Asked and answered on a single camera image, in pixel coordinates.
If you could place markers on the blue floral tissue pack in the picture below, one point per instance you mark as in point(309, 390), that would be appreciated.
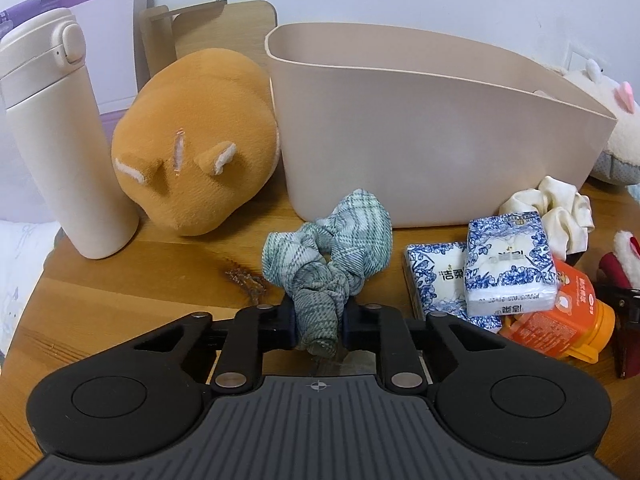
point(510, 260)
point(435, 280)

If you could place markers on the beige plastic container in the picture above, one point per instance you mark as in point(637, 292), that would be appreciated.
point(400, 135)

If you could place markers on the green plaid scrunchie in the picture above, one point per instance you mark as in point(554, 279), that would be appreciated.
point(325, 255)

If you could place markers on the red and white fluffy clip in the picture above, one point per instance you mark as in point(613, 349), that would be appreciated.
point(627, 255)

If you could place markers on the white printed cloth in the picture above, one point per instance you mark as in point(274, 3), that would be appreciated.
point(20, 270)

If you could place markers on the orange pouch with cap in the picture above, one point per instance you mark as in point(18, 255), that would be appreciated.
point(565, 320)

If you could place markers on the white satin scrunchie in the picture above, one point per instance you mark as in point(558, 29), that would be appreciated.
point(560, 215)

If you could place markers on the white plush toy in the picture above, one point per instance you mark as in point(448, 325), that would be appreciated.
point(622, 135)

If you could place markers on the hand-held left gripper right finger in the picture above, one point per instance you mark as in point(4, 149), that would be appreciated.
point(350, 327)

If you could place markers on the white thermos bottle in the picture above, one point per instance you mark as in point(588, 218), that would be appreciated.
point(65, 160)

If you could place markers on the orange plush toy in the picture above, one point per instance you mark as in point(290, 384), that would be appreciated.
point(200, 110)

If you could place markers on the white wall switch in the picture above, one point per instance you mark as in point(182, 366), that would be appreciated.
point(580, 55)

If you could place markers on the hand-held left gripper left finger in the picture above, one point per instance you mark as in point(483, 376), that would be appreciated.
point(289, 326)

